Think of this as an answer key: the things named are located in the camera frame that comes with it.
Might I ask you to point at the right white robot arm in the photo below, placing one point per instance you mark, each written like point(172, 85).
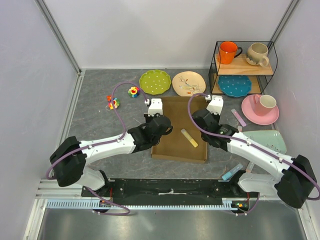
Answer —
point(290, 178)

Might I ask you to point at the orange mug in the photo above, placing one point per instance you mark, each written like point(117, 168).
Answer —
point(228, 50)

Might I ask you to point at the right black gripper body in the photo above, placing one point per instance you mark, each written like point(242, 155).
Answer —
point(215, 117)

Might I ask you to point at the yellow marker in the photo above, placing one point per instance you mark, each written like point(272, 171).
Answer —
point(189, 138)

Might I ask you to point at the purple marker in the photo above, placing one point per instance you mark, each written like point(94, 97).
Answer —
point(239, 118)

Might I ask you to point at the black wire shelf rack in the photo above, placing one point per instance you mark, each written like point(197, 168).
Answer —
point(260, 76)

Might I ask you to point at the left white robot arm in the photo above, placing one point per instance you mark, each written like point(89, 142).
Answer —
point(70, 161)

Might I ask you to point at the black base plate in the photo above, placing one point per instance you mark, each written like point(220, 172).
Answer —
point(171, 192)

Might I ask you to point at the brown cardboard box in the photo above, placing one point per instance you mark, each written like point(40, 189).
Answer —
point(174, 146)

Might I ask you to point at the flower plush keychain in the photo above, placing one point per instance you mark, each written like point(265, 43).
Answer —
point(113, 104)

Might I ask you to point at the blue marker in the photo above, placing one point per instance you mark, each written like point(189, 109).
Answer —
point(232, 172)

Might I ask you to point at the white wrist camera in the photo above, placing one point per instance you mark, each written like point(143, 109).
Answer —
point(215, 104)
point(155, 107)

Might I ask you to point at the beige ceramic mug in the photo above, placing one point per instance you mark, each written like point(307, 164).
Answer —
point(257, 55)

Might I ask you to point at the pink saucer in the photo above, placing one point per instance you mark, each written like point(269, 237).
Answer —
point(247, 107)

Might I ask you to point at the green polka dot plate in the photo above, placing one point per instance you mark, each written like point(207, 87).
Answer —
point(155, 82)

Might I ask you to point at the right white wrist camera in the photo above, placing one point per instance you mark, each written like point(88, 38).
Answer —
point(215, 104)

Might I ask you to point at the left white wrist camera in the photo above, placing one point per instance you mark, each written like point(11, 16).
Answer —
point(155, 107)

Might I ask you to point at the pink cup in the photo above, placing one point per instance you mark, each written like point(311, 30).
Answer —
point(263, 104)

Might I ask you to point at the rainbow flower plush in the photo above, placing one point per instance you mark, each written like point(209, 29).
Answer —
point(134, 92)

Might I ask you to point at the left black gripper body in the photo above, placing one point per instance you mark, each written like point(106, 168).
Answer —
point(149, 119)

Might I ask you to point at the cream plate with branch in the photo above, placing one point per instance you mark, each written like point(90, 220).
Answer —
point(188, 83)

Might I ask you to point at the blue polka dot plate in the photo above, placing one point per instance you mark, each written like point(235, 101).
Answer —
point(235, 86)

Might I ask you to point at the mint green square plate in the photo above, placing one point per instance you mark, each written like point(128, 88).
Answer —
point(271, 139)

